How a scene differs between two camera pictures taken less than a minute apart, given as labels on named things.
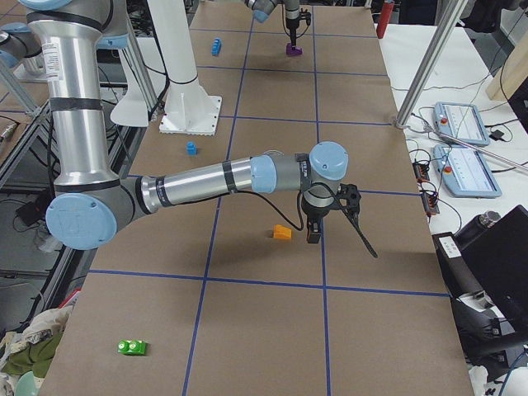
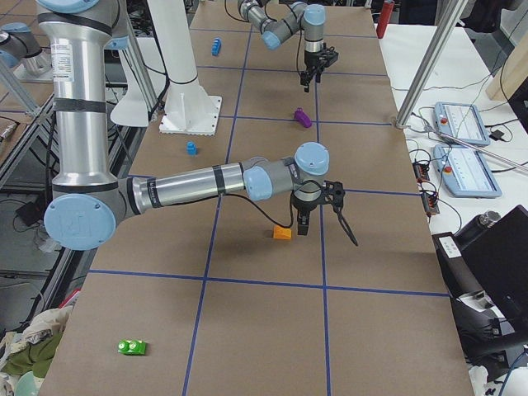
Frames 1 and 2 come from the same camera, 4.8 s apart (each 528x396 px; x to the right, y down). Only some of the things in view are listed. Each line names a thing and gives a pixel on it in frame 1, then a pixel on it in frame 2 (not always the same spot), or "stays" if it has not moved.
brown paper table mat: (223, 295) stays
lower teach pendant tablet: (466, 174) stays
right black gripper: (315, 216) → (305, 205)
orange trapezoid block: (281, 232) stays
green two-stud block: (131, 346) stays
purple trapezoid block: (293, 50) → (300, 115)
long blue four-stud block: (215, 49) stays
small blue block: (191, 148) stays
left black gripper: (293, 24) → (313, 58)
